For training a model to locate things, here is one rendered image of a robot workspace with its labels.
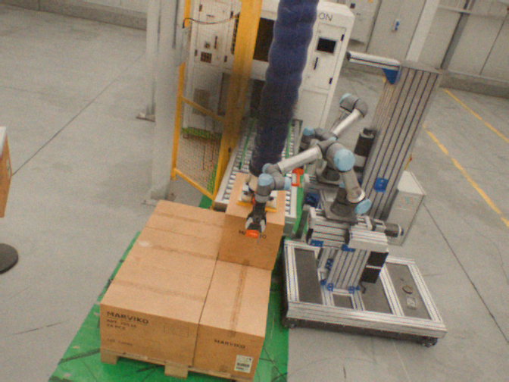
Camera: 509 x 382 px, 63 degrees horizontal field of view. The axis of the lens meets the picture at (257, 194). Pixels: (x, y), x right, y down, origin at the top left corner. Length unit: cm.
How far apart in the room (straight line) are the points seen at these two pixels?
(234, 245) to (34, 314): 151
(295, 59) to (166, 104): 179
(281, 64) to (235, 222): 105
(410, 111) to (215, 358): 198
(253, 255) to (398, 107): 137
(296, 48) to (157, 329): 185
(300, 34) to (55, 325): 252
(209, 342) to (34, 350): 119
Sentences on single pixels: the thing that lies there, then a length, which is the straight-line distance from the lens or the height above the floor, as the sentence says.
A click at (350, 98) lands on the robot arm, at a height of 163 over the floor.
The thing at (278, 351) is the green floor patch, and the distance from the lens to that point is 327.
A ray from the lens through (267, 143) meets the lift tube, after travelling 272.
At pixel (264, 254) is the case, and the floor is 68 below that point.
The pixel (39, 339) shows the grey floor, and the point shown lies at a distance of 330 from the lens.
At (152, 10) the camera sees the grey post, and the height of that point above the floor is 150.
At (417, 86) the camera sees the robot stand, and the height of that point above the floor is 193.
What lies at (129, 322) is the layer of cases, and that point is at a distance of 274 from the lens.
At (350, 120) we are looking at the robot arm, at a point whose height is 152.
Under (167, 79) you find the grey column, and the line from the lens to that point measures 395.
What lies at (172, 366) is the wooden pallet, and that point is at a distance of 295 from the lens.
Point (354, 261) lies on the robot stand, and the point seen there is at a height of 52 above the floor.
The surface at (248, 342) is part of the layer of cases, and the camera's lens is 265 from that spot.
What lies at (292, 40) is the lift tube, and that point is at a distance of 252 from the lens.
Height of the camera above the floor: 250
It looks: 31 degrees down
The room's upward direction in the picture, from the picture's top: 12 degrees clockwise
